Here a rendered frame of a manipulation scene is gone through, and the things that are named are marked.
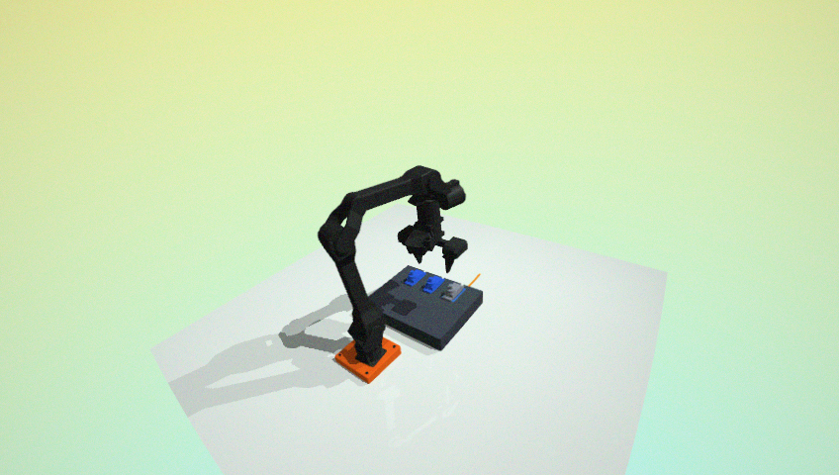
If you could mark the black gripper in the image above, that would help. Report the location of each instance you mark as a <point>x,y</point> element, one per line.
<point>452,249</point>

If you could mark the dark grey flat panel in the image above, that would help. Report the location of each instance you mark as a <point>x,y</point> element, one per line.
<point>412,303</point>

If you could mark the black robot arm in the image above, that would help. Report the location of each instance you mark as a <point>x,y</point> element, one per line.
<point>430,193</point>

